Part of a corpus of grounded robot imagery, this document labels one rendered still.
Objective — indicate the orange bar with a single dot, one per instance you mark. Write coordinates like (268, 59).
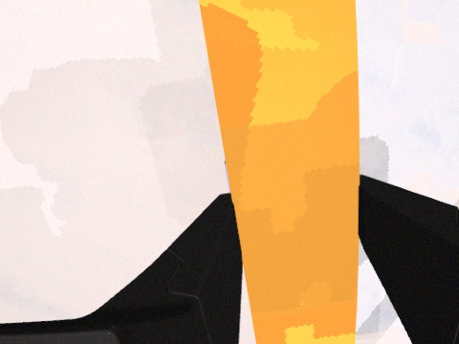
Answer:
(285, 77)

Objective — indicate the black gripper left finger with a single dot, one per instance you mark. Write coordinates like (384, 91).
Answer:
(191, 294)

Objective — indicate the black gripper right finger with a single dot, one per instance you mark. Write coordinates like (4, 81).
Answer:
(412, 242)

